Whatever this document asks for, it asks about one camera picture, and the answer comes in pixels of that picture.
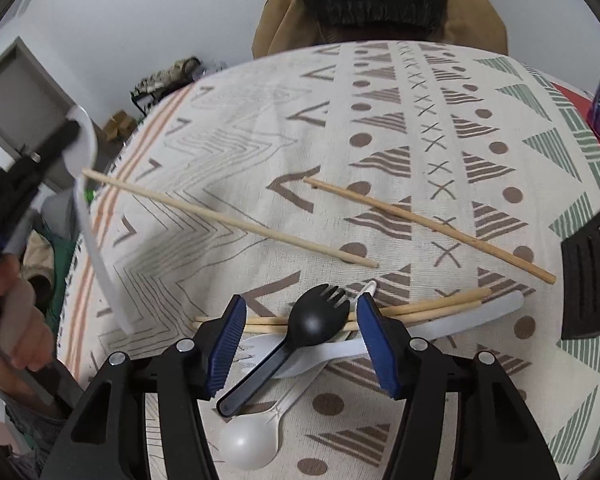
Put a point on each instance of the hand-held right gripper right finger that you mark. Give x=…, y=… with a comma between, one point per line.
x=377, y=347

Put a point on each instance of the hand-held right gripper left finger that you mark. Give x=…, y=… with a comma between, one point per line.
x=227, y=347

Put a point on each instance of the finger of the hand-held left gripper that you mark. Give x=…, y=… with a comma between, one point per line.
x=52, y=147

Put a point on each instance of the wooden chopstick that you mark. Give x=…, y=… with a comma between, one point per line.
x=230, y=219
x=430, y=300
x=430, y=312
x=430, y=227

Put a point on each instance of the black plastic spork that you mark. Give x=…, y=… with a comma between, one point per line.
x=305, y=325

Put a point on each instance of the white plastic spoon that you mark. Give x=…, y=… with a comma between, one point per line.
x=250, y=440
x=100, y=260

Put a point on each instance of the black slotted utensil organizer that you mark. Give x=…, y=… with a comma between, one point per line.
x=590, y=280

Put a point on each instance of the person's left forearm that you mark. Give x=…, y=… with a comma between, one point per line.
x=0, y=400

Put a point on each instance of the person's left hand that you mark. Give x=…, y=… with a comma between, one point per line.
x=27, y=340

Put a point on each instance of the beige clothing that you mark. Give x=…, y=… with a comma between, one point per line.
x=37, y=260

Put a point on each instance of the grey door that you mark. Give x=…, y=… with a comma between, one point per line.
x=15, y=95

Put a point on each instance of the cardboard box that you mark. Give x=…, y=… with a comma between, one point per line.
x=117, y=127

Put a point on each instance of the green cloth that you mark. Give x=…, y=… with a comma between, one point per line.
x=62, y=280

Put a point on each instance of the black shoe rack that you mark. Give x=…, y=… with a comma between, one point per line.
x=162, y=85

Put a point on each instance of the chair with tan black jackets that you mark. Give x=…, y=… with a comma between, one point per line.
x=280, y=20

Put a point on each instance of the red printed mat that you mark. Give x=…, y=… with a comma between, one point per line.
x=577, y=97

